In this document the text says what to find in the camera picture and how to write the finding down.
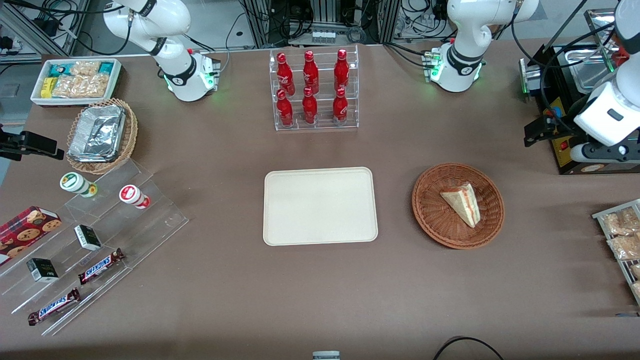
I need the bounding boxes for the beige plastic tray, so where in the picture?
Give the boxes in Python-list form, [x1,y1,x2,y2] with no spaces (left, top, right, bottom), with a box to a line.
[263,167,379,247]

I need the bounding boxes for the aluminium frame rack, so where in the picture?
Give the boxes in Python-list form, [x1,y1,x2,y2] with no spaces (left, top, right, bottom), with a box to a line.
[239,0,417,49]

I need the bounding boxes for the Snickers chocolate bar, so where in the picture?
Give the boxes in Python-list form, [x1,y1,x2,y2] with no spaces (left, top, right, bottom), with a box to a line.
[78,248,126,286]
[27,287,82,327]

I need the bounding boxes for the red cola bottle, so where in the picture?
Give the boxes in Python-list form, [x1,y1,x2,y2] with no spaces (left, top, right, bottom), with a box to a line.
[302,50,320,95]
[276,89,295,127]
[276,52,296,97]
[302,87,319,125]
[332,87,349,124]
[333,49,350,91]

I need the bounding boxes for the round brown wicker basket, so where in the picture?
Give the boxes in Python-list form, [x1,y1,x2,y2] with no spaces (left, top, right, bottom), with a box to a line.
[412,162,505,250]

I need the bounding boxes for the clear acrylic stepped stand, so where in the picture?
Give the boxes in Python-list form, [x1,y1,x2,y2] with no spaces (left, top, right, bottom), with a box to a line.
[0,158,190,337]

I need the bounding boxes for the black cable loop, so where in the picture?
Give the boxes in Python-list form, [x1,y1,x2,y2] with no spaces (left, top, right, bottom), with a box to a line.
[432,336,504,360]

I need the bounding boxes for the small black carton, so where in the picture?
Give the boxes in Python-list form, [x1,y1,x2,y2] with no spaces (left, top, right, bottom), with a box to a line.
[73,224,103,252]
[26,257,60,284]

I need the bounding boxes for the white rectangular snack bin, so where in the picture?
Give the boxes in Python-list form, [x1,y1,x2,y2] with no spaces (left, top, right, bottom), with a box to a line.
[30,58,123,108]

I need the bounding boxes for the clear acrylic bottle rack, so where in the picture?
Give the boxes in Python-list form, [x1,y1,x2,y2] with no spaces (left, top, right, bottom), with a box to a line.
[269,44,360,132]

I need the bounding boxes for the clear bag of snacks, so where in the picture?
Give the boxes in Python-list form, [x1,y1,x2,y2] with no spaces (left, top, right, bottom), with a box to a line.
[607,233,640,261]
[600,207,640,236]

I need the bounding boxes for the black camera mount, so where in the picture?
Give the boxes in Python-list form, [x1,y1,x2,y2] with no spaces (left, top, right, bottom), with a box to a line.
[0,124,65,162]

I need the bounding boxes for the wire rack shelf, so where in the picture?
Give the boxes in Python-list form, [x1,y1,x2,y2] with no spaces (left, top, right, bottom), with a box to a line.
[592,198,640,307]

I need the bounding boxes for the green lid white cup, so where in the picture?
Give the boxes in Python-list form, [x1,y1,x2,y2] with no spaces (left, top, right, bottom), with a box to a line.
[59,172,99,198]

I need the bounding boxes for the light oval wicker basket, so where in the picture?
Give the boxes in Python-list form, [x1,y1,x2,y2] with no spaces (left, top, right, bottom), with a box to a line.
[65,98,139,175]

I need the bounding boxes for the stack of foil trays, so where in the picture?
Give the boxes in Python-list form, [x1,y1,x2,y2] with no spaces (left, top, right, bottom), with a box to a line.
[68,104,126,163]

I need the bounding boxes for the red cookie box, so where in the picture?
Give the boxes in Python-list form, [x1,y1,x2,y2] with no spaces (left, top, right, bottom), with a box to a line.
[0,205,63,266]

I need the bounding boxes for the clear bag of crackers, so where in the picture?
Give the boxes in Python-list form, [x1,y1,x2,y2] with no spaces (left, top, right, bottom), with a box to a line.
[52,74,112,99]
[70,60,101,77]

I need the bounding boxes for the triangular sandwich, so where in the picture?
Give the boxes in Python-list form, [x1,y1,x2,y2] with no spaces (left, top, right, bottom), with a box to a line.
[440,183,482,229]

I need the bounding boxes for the red lid white cup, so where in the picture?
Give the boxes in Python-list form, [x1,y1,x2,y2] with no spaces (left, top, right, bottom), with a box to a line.
[118,184,151,210]

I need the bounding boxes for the black food warmer machine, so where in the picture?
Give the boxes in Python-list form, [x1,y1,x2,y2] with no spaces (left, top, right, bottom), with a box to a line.
[519,7,640,176]

